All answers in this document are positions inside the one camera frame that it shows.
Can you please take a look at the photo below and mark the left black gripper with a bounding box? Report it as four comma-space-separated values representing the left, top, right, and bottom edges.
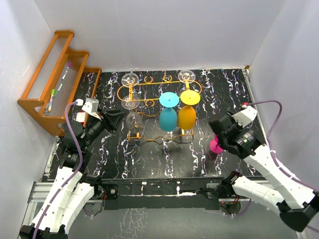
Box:
81, 108, 126, 149

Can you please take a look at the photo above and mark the magenta plastic wine glass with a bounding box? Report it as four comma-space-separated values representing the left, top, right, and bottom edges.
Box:
209, 134, 224, 154

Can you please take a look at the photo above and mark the clear wine glass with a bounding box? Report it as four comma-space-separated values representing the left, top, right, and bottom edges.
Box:
178, 70, 196, 90
121, 72, 139, 100
121, 96, 143, 133

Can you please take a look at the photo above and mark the yellow plastic wine glass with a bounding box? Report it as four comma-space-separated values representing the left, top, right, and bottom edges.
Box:
177, 90, 200, 130

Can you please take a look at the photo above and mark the blue plastic wine glass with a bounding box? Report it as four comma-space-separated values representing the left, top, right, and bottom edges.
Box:
159, 92, 179, 131

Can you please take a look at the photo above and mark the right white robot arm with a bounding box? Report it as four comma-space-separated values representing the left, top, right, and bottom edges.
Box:
209, 107, 319, 232

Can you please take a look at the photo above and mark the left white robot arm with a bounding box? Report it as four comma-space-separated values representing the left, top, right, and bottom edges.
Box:
19, 109, 127, 239

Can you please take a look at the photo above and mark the orange wooden shelf rack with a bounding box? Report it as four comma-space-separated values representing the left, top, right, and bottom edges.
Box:
17, 30, 102, 136

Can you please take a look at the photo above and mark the small white red box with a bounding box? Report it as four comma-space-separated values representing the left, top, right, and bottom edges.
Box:
75, 112, 86, 124

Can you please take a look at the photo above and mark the green capped marker pen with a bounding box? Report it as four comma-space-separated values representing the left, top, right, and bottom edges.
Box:
47, 89, 55, 112

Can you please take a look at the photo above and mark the purple capped marker pen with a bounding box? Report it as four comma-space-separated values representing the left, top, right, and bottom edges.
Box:
61, 62, 72, 82

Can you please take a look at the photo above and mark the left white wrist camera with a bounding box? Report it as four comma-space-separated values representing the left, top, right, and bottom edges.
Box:
75, 98, 100, 119

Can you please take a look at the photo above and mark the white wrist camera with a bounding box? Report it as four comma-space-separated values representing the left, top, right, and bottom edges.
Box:
232, 105, 257, 128
75, 98, 100, 119

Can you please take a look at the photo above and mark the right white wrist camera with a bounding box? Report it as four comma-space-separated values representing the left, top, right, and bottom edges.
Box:
232, 105, 257, 128

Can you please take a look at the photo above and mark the gold wire wine glass rack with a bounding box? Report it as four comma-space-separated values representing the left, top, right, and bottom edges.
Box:
117, 74, 202, 142

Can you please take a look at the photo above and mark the black base rail with electronics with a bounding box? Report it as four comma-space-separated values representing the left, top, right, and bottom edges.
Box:
80, 174, 249, 212

